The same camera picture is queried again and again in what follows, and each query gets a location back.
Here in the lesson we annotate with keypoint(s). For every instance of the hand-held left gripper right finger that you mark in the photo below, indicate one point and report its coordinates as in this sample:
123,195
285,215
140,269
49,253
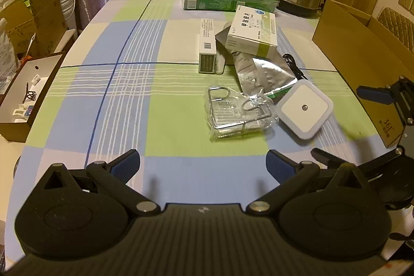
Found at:
279,166

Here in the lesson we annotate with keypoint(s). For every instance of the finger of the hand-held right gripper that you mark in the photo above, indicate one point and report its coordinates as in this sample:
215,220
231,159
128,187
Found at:
373,94
326,157

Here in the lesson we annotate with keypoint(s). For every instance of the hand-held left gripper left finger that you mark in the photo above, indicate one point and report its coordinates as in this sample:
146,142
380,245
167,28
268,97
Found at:
124,166

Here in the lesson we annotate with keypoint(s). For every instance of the white square night light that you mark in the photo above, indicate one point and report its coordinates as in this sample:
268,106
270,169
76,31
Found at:
300,117

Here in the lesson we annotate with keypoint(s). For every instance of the silver foil pouch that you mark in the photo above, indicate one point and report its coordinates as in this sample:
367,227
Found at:
265,75

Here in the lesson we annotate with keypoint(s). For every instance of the white green medicine box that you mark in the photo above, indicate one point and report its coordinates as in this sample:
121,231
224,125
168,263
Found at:
252,27

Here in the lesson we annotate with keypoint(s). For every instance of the metal rack in plastic bag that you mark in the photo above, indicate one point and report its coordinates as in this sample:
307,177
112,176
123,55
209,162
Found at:
233,114

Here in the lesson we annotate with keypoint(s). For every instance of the open brown box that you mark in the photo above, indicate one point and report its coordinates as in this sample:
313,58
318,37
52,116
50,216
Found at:
22,120

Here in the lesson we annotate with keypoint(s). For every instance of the black kettle base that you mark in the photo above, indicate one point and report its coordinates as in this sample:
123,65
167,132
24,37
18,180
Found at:
297,9

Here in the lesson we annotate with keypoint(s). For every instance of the white spoon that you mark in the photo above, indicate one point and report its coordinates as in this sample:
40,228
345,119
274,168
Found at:
220,64

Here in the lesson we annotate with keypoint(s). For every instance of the narrow white box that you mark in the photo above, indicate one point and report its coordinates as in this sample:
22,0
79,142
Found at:
207,43

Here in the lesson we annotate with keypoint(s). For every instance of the white plastic bag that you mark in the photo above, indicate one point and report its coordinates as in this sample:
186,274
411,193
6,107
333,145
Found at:
6,59

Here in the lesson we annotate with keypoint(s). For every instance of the tall cardboard box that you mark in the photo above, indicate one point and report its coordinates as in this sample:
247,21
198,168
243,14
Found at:
47,17

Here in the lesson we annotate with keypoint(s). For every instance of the wall socket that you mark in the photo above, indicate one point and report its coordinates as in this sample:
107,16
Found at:
407,0

